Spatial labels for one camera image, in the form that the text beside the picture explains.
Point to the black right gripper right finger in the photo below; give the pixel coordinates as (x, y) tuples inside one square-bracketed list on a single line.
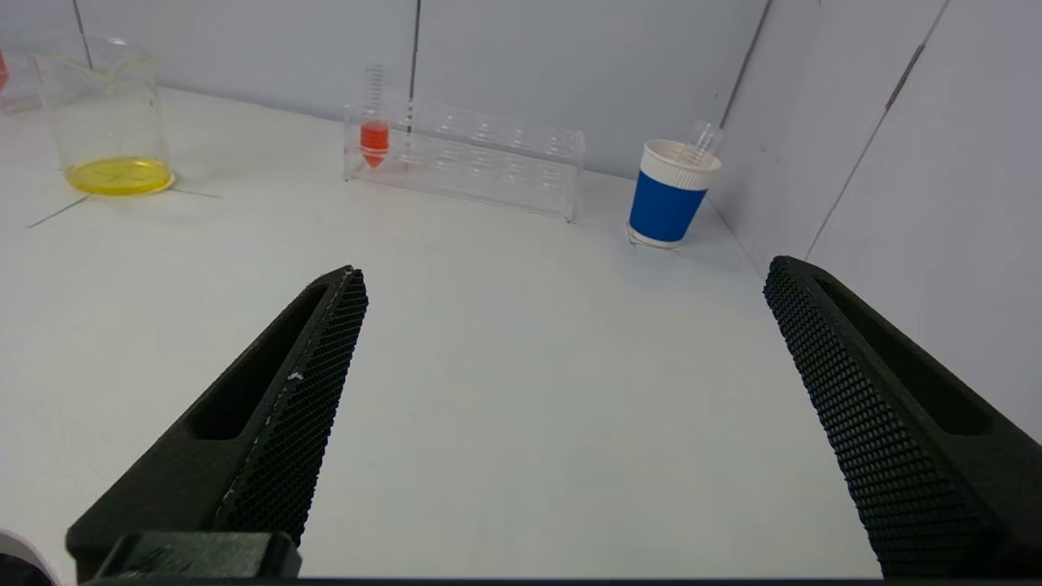
[(895, 456)]

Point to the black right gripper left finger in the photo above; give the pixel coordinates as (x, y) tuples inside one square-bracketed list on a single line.
[(269, 423)]

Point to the test tube with yellow pigment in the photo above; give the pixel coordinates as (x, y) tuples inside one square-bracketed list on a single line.
[(707, 138)]

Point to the clear glass beaker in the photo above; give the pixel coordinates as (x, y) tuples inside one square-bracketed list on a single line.
[(118, 175)]

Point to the clear acrylic test tube rack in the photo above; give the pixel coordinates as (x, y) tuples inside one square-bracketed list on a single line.
[(20, 89), (488, 167)]

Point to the blue white paper cup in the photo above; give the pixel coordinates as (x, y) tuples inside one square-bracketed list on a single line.
[(663, 203)]

